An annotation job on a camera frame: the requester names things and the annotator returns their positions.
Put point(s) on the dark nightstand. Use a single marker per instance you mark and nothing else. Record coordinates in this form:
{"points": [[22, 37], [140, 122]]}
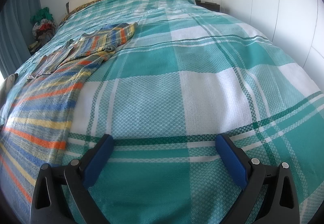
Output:
{"points": [[208, 5]]}

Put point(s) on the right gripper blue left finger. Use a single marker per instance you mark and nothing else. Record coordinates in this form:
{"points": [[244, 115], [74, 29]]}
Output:
{"points": [[49, 204]]}

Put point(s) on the white wardrobe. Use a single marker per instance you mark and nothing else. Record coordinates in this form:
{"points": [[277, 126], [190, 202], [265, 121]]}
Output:
{"points": [[296, 26]]}

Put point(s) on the patterned pillow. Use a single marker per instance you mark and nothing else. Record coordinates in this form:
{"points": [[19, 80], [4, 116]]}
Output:
{"points": [[6, 87]]}

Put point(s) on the striped knit sweater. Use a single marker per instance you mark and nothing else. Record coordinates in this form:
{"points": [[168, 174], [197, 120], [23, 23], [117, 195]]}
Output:
{"points": [[40, 118]]}

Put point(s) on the blue curtain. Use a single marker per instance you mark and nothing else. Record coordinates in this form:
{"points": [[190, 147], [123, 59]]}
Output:
{"points": [[16, 33]]}

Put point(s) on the pile of clothes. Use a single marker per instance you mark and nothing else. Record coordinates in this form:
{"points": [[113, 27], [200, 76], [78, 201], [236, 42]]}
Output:
{"points": [[43, 29]]}

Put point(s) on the teal plaid bedspread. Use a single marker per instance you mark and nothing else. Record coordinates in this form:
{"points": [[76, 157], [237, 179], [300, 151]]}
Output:
{"points": [[186, 76]]}

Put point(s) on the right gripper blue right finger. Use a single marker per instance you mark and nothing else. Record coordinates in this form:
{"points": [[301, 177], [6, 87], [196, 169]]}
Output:
{"points": [[280, 203]]}

